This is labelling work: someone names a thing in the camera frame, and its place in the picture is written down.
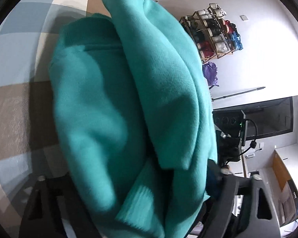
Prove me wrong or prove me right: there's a teal hooded sweatshirt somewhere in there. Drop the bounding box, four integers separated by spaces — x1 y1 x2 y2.
49 0 217 237

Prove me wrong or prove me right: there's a checkered bed sheet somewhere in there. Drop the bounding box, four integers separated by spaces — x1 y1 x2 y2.
0 0 107 237

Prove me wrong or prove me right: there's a purple bag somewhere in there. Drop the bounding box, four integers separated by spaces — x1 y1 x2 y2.
202 61 219 86

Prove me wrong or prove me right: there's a shoe rack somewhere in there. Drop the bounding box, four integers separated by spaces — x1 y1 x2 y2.
179 3 243 63

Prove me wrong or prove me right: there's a black wall television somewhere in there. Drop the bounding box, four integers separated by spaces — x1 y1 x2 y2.
215 97 294 141

